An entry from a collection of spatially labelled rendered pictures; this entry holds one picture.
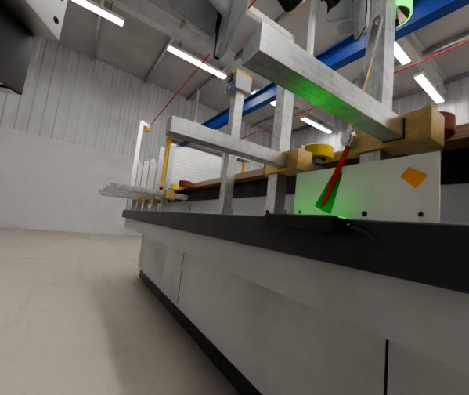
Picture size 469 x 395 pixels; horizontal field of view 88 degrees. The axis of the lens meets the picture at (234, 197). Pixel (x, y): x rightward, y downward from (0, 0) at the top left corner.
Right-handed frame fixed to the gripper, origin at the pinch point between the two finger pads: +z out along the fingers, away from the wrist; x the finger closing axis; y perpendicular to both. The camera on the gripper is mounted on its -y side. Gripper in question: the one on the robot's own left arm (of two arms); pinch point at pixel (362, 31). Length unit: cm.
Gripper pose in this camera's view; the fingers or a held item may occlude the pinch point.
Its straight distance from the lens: 52.8
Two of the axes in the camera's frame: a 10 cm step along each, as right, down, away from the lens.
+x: -6.0, -1.6, -7.8
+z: -1.1, 9.9, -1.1
